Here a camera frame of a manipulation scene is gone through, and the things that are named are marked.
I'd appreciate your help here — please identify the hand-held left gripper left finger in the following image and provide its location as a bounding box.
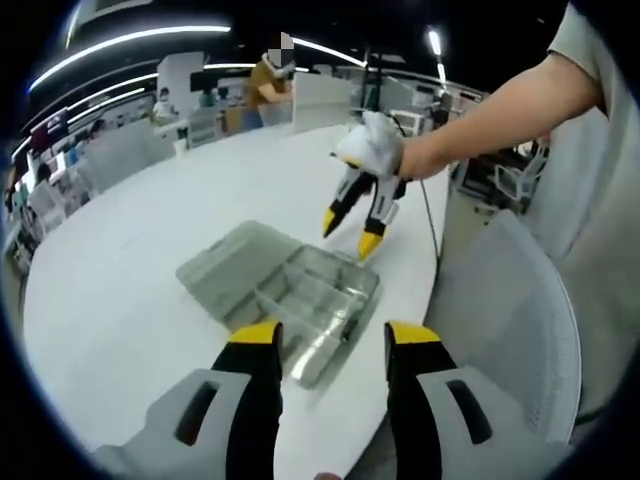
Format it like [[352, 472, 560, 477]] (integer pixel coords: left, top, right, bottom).
[[92, 319, 285, 480]]

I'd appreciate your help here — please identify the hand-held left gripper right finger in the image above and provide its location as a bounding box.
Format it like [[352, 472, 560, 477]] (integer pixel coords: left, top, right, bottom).
[[383, 320, 574, 480]]

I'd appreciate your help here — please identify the clear grey guide fixture box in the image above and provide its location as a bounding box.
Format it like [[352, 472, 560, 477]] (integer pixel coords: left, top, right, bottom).
[[174, 219, 383, 391]]

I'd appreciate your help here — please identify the person's right hand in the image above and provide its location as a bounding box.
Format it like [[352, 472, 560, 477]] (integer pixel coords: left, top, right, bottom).
[[398, 130, 454, 182]]

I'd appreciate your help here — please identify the white panel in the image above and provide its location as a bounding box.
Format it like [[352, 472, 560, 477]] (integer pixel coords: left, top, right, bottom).
[[291, 73, 362, 135]]

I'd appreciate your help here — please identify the black tripod stand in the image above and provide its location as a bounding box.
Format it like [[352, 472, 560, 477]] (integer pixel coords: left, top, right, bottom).
[[360, 47, 390, 112]]

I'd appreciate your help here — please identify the white mesh office chair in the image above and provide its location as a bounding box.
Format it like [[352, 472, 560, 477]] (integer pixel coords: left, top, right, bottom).
[[423, 208, 584, 449]]

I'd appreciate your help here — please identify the long white ceiling light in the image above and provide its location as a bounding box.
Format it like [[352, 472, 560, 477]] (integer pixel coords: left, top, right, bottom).
[[28, 22, 233, 95]]

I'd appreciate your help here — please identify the red wall display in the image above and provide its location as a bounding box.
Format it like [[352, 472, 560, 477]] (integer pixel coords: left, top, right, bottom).
[[28, 106, 70, 151]]

